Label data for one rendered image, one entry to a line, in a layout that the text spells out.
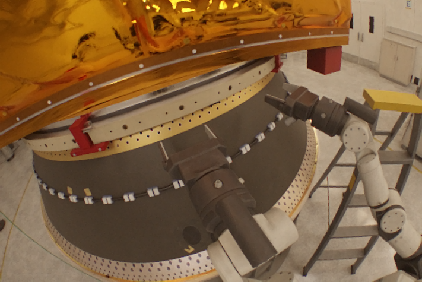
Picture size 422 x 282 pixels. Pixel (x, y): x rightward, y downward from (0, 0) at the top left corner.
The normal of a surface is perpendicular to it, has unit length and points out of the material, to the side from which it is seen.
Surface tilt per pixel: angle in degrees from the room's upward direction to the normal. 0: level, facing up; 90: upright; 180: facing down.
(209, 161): 10
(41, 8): 90
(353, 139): 73
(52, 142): 90
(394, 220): 68
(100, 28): 91
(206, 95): 90
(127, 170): 62
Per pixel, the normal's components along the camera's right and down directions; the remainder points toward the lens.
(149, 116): 0.36, 0.45
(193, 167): -0.08, -0.74
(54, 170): -0.21, 0.10
